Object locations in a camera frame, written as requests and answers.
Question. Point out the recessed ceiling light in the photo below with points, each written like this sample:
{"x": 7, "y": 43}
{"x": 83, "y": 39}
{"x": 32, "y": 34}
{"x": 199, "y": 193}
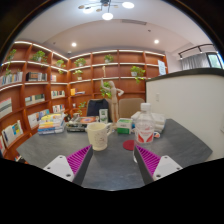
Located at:
{"x": 156, "y": 41}
{"x": 74, "y": 44}

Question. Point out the cream ceramic mug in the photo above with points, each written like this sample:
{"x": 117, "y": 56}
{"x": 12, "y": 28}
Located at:
{"x": 97, "y": 136}

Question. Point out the white wall switch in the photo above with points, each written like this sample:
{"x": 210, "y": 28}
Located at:
{"x": 157, "y": 97}

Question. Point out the beige chair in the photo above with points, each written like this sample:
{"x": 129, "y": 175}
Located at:
{"x": 130, "y": 107}

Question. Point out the black ceiling track rail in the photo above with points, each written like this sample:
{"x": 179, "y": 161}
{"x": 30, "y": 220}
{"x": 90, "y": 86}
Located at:
{"x": 195, "y": 48}

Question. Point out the wooden wall shelf unit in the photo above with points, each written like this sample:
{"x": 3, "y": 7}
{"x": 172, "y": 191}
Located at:
{"x": 36, "y": 90}

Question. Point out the flat round red coaster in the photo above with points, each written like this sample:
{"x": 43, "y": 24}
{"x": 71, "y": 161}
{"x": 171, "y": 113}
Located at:
{"x": 128, "y": 145}

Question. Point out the ceiling air vent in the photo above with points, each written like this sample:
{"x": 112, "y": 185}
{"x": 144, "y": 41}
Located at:
{"x": 133, "y": 22}

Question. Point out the grey curtain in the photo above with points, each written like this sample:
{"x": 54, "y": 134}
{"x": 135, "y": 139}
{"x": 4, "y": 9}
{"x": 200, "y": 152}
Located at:
{"x": 195, "y": 61}

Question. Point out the dark blue chair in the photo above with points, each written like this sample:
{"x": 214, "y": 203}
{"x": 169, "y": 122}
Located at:
{"x": 97, "y": 108}

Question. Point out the white tissue pack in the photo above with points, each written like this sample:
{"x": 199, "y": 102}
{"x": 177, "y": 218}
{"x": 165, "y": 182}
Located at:
{"x": 159, "y": 118}
{"x": 160, "y": 128}

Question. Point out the flat green-white box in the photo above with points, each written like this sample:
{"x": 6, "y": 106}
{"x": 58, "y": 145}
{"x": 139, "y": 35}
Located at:
{"x": 124, "y": 126}

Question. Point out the white partition with dark top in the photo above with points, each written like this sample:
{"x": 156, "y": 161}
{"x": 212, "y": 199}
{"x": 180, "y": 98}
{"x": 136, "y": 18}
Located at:
{"x": 186, "y": 110}

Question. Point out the wooden artist mannequin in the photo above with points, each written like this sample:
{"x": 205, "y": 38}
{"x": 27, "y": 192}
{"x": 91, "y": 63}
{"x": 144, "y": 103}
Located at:
{"x": 113, "y": 96}

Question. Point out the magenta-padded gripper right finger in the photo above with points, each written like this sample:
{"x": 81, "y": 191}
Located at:
{"x": 149, "y": 160}

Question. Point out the tall green-white carton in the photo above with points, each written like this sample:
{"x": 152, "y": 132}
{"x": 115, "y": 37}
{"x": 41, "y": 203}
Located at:
{"x": 104, "y": 116}

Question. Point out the clear plastic water bottle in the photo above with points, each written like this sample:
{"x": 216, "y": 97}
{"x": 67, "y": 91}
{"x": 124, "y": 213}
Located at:
{"x": 144, "y": 125}

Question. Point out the window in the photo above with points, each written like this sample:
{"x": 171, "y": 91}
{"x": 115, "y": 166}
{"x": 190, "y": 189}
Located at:
{"x": 215, "y": 60}

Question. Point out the colourful book stack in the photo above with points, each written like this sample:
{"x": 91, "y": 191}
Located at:
{"x": 50, "y": 125}

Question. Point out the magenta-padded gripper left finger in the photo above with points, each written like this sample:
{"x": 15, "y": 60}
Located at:
{"x": 78, "y": 160}

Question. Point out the multi-bulb ceiling lamp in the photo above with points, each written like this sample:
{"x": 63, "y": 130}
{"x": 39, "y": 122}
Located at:
{"x": 107, "y": 15}

